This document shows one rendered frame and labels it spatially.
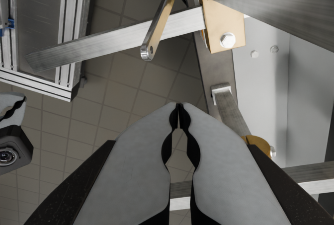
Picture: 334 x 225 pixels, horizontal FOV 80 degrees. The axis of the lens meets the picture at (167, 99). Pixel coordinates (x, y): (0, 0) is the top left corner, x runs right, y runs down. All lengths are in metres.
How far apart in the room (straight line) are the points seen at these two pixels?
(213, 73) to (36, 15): 0.88
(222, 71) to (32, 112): 1.46
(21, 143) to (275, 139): 0.70
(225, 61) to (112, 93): 0.99
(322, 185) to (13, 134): 0.40
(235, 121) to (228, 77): 0.15
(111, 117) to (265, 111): 1.07
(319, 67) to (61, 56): 0.49
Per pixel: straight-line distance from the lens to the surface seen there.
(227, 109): 0.43
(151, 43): 0.16
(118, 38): 0.32
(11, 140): 0.27
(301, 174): 0.37
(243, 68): 0.60
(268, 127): 0.74
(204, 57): 0.48
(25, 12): 1.17
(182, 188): 0.36
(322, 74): 0.53
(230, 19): 0.30
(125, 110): 1.42
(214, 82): 0.51
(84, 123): 1.59
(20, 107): 0.41
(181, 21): 0.30
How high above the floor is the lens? 1.16
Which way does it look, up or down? 60 degrees down
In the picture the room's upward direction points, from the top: 175 degrees counter-clockwise
